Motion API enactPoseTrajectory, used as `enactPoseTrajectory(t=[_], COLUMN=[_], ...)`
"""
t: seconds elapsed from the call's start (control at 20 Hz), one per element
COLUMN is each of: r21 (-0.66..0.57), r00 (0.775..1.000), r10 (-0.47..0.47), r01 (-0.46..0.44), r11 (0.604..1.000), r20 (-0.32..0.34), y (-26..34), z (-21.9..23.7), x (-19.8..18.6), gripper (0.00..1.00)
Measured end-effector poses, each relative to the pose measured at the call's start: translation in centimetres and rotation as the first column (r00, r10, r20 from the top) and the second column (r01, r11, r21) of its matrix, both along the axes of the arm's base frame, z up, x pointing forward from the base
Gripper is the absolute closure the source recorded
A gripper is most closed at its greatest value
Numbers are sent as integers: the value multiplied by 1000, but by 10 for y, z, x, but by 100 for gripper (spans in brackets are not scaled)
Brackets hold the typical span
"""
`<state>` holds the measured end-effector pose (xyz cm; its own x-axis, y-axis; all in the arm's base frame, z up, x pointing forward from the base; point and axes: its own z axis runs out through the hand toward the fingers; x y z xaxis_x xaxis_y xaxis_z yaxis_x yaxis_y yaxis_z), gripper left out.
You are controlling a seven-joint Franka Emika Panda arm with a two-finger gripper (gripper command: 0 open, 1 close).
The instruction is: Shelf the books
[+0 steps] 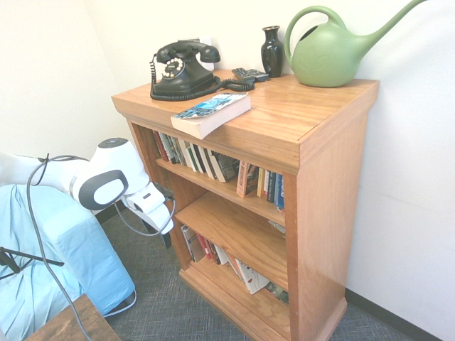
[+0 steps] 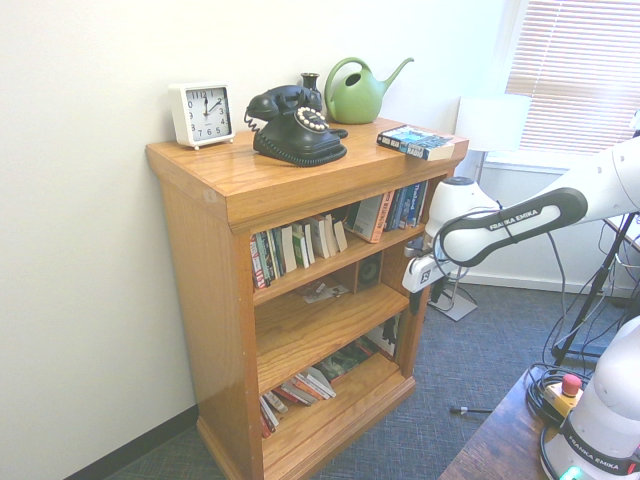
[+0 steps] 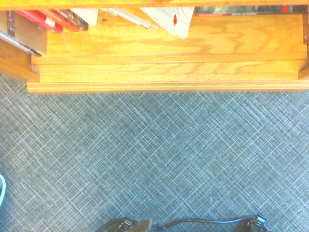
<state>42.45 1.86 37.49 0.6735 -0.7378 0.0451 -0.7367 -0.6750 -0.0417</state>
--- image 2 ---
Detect wooden bookshelf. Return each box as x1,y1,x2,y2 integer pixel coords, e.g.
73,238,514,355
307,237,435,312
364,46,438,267
145,118,470,480

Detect dark green spine book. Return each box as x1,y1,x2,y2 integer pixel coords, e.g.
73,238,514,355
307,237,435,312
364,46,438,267
257,229,282,287

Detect dark blue spine book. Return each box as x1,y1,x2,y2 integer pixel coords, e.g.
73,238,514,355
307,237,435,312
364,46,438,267
385,187,410,232

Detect black tripod stand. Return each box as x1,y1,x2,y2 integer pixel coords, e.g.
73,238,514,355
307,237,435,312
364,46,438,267
552,212,640,366

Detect red emergency stop button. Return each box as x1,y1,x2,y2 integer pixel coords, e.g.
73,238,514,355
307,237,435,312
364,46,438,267
543,373,584,416

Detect orange spine paperback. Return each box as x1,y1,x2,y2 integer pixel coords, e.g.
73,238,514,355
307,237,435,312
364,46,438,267
344,192,392,245

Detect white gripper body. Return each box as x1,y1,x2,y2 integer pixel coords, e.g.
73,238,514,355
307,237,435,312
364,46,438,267
402,253,464,295

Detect white square alarm clock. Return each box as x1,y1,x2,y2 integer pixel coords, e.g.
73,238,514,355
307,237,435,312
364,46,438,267
167,82,236,151

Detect leaning paperback book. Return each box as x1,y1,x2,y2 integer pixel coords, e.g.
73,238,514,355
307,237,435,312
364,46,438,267
294,367,338,401
258,394,279,439

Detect white floor lamp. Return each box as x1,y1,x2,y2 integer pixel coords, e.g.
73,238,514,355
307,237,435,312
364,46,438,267
427,94,532,322

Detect red spine book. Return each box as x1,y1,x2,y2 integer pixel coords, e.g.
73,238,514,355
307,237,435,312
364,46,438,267
249,234,266,291

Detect dark green cover book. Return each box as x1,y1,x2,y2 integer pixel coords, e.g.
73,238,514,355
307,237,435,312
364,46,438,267
312,339,379,384

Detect grey hanging robot cable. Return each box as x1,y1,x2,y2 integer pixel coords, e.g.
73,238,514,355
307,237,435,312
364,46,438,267
544,227,574,321

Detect green spine paperback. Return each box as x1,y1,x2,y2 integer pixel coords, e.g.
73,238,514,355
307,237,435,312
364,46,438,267
292,223,311,270

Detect window blinds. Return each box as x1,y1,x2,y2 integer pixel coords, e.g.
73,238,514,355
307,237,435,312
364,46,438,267
504,0,640,157

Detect black rotary telephone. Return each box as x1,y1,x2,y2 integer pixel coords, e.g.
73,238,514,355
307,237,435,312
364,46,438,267
243,84,350,168

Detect white black cover book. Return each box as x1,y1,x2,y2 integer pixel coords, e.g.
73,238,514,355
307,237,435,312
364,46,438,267
367,313,402,361

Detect wooden box speaker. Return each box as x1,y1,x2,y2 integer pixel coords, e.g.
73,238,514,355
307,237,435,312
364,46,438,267
355,251,385,294

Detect black vase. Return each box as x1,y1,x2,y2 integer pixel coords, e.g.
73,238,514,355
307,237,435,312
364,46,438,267
300,72,324,109

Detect blue black paperback book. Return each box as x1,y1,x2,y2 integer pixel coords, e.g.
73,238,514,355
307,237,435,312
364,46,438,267
376,124,456,162

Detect green watering can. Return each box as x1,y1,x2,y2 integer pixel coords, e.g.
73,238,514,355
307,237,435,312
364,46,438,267
323,56,416,125

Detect loose photo cards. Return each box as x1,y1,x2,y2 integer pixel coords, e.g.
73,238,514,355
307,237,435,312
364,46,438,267
301,280,351,305

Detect red spine paperback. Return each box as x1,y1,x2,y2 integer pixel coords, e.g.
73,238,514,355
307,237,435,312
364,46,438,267
272,380,321,407

